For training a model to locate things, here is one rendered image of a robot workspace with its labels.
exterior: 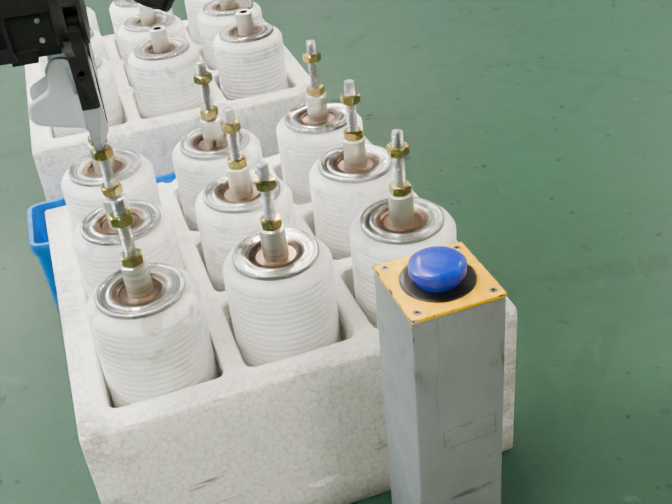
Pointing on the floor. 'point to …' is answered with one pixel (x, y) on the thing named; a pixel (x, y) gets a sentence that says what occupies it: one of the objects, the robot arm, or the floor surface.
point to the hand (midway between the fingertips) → (103, 131)
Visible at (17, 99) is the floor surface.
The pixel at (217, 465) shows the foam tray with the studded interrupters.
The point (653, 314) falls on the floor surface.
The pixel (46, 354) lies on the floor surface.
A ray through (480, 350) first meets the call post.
